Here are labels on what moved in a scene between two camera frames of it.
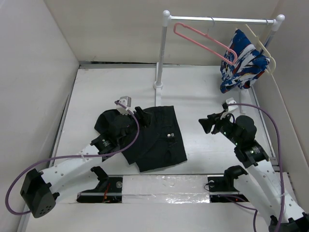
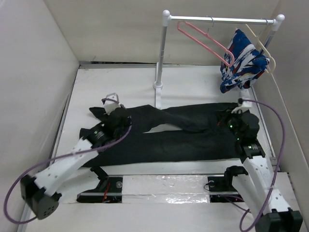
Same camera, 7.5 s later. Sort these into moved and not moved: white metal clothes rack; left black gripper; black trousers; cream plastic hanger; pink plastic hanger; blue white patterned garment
Moved: black trousers; pink plastic hanger; left black gripper
Not moved: white metal clothes rack; blue white patterned garment; cream plastic hanger
